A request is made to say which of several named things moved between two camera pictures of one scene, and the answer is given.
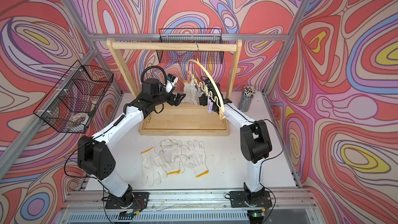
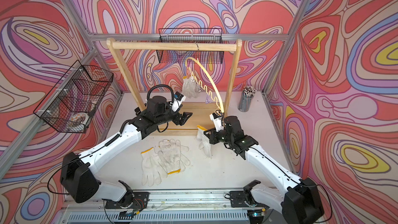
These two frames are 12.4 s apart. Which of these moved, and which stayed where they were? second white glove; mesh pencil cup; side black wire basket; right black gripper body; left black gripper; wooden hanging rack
Moved: left black gripper; right black gripper body
Stayed: second white glove; wooden hanging rack; side black wire basket; mesh pencil cup
